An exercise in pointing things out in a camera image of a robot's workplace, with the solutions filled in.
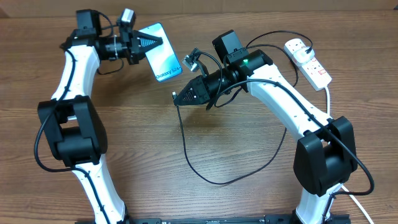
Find blue Samsung Galaxy smartphone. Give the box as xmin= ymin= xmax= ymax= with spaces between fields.
xmin=140 ymin=22 xmax=182 ymax=82

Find black USB charging cable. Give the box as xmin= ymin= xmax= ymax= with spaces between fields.
xmin=172 ymin=30 xmax=314 ymax=186

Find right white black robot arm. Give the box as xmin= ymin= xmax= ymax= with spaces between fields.
xmin=173 ymin=30 xmax=359 ymax=223

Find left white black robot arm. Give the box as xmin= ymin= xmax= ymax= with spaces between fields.
xmin=34 ymin=8 xmax=164 ymax=223

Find white charger plug adapter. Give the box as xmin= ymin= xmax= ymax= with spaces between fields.
xmin=294 ymin=47 xmax=315 ymax=64

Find white power strip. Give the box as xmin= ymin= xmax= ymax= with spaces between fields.
xmin=284 ymin=39 xmax=332 ymax=91

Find white power strip cord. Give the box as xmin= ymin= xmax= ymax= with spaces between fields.
xmin=324 ymin=86 xmax=375 ymax=224

